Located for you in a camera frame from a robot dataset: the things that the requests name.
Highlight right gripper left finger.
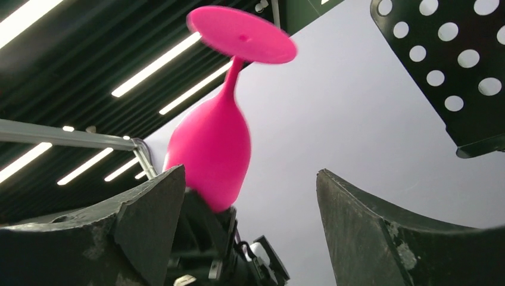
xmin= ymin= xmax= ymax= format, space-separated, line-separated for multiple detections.
xmin=1 ymin=165 xmax=185 ymax=285

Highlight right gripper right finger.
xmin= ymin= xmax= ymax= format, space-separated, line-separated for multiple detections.
xmin=316 ymin=169 xmax=504 ymax=285

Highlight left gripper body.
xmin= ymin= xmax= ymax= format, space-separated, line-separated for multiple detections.
xmin=166 ymin=191 xmax=290 ymax=285

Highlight pink plastic goblet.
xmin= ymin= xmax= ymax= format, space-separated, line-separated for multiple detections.
xmin=165 ymin=5 xmax=297 ymax=212

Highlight black music stand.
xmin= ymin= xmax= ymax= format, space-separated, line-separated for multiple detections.
xmin=370 ymin=1 xmax=504 ymax=158

